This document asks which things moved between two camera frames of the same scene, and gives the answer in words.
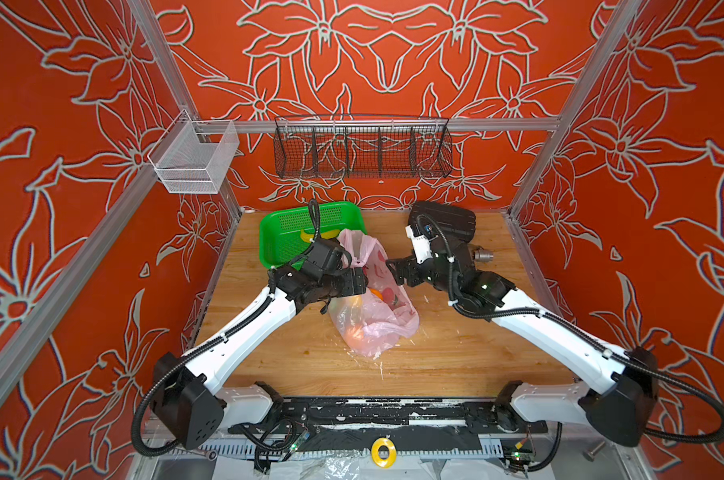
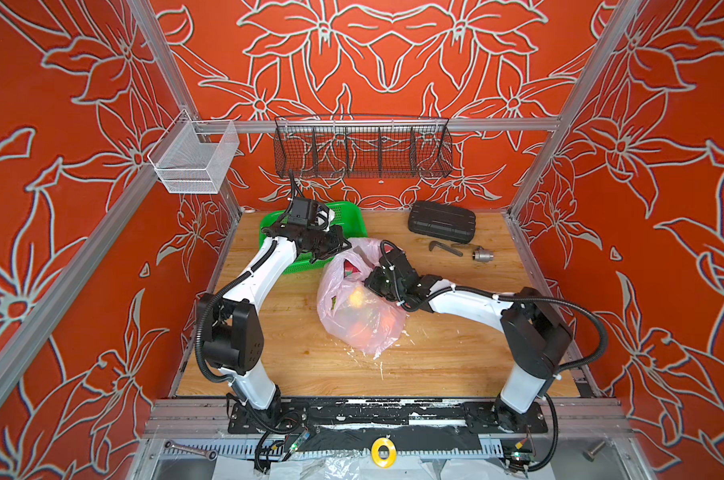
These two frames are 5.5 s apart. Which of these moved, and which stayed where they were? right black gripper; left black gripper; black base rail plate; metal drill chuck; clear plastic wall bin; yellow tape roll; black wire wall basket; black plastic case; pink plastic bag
Moved: left black gripper; right black gripper; pink plastic bag
Stayed: black base rail plate; clear plastic wall bin; yellow tape roll; black plastic case; black wire wall basket; metal drill chuck
